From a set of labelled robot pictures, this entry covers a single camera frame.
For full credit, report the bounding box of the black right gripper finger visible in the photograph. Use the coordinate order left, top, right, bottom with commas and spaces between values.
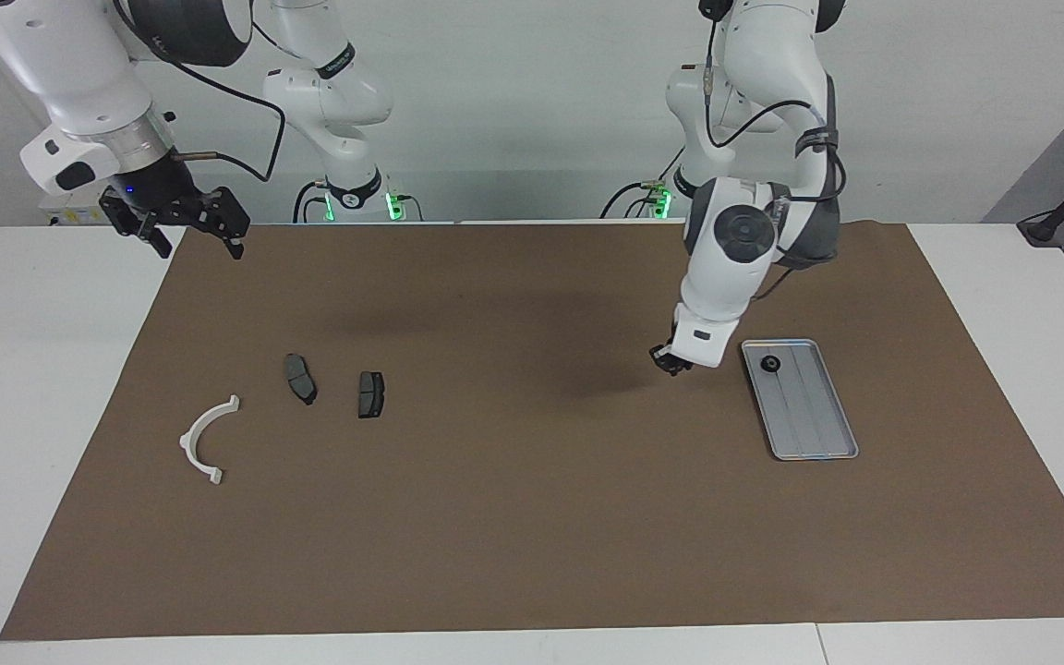
100, 189, 175, 260
199, 185, 252, 261

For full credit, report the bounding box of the silver metal tray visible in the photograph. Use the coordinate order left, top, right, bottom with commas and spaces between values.
741, 339, 860, 461

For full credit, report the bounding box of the dark curved brake pad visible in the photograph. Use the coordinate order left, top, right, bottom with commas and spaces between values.
284, 354, 318, 406

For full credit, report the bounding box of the brown table mat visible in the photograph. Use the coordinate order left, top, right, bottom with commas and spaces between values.
0, 222, 1064, 641

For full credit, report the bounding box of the black right base cable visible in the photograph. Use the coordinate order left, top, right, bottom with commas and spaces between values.
293, 180, 330, 224

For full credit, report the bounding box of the black base cable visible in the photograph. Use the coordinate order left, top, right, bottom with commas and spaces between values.
293, 180, 330, 224
600, 139, 688, 220

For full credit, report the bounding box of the white wall socket box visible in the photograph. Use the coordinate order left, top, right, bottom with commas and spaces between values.
38, 182, 140, 225

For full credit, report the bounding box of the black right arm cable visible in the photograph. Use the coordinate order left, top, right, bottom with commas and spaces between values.
112, 0, 289, 184

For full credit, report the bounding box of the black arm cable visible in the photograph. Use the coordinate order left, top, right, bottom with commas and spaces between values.
112, 0, 289, 184
702, 0, 848, 302

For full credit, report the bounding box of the black left base cable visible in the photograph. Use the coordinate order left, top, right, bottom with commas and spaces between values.
600, 139, 688, 220

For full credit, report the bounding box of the white curved plastic bracket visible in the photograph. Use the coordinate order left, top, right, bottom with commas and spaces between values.
179, 395, 241, 486

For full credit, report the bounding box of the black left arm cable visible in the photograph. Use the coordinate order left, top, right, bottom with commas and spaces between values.
702, 0, 848, 302

